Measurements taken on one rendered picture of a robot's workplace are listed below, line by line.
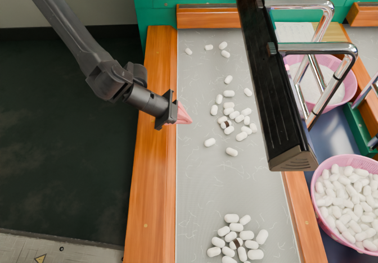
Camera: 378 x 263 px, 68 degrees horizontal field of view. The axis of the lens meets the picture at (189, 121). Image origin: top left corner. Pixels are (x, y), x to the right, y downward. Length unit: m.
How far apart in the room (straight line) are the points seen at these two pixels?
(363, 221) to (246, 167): 0.32
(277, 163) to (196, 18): 0.76
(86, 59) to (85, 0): 1.63
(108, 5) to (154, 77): 1.36
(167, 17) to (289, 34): 0.48
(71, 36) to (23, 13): 1.82
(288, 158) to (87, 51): 0.48
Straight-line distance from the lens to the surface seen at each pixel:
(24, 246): 1.16
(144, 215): 0.75
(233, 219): 0.75
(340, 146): 1.05
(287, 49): 0.58
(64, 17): 0.73
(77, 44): 0.70
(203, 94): 0.97
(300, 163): 0.49
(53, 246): 1.12
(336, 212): 0.86
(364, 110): 1.09
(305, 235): 0.78
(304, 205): 0.80
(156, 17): 1.19
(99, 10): 2.33
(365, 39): 1.38
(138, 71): 0.75
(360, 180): 0.93
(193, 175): 0.81
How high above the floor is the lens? 1.48
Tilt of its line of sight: 55 degrees down
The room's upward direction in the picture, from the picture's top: straight up
